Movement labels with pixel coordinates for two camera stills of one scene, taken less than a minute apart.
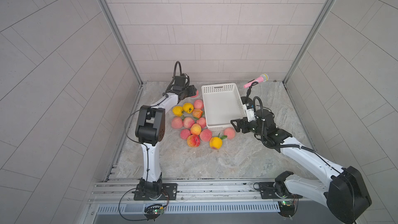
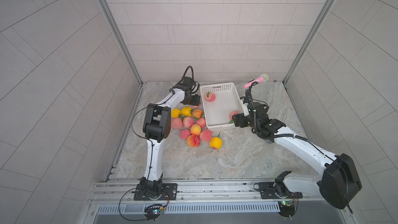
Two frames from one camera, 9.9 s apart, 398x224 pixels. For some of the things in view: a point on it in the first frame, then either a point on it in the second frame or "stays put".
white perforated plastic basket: [222, 105] stays put
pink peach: [205, 135] stays put
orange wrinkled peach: [197, 113] stays put
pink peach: [230, 133] -> [234, 112]
